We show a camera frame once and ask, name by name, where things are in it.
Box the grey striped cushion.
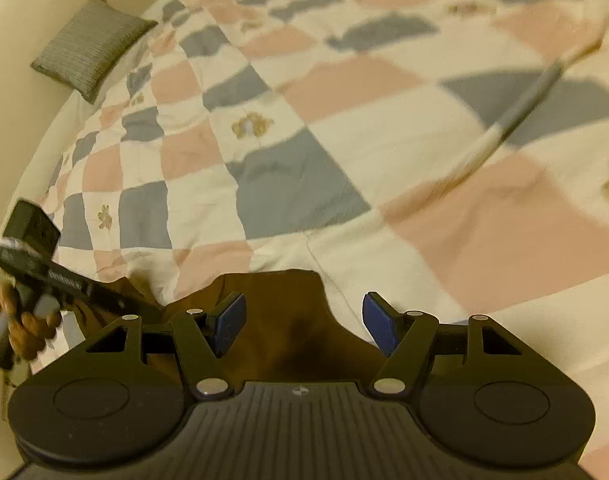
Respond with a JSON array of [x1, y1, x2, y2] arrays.
[[31, 0, 157, 104]]

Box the brown garment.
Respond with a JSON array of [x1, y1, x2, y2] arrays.
[[69, 268, 401, 396]]

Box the left hand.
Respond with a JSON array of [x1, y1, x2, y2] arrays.
[[0, 283, 62, 361]]

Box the pink grey checkered quilt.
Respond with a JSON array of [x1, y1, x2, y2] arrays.
[[43, 0, 609, 479]]

